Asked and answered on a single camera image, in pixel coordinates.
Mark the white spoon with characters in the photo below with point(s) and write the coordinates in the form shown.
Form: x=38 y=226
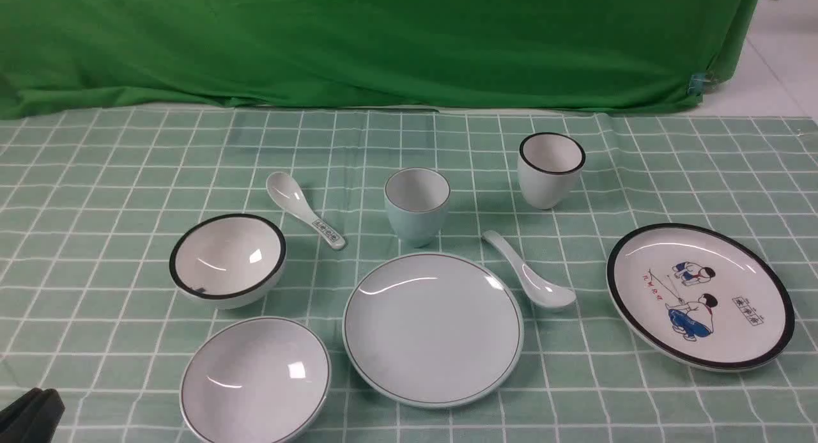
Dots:
x=287 y=194

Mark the pale blue ceramic spoon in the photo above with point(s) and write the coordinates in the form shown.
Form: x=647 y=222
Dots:
x=542 y=293

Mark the pale blue plate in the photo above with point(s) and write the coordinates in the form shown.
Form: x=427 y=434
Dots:
x=433 y=330

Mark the pale blue cup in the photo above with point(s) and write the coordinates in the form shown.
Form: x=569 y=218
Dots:
x=416 y=201

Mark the green checkered tablecloth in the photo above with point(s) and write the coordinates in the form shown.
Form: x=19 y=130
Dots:
x=93 y=202

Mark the green backdrop cloth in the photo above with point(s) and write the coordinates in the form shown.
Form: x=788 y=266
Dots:
x=631 y=56

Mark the white cup black rim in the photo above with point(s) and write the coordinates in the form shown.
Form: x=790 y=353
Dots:
x=549 y=164

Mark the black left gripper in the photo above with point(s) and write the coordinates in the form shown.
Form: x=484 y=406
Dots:
x=33 y=417

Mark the white cartoon plate black rim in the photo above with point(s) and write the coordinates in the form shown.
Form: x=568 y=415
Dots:
x=699 y=297

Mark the pale blue shallow bowl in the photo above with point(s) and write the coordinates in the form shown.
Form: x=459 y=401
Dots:
x=265 y=379

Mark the white bowl black rim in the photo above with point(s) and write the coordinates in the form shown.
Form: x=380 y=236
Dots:
x=229 y=261

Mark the blue clip on backdrop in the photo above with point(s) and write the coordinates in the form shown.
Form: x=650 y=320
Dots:
x=697 y=84

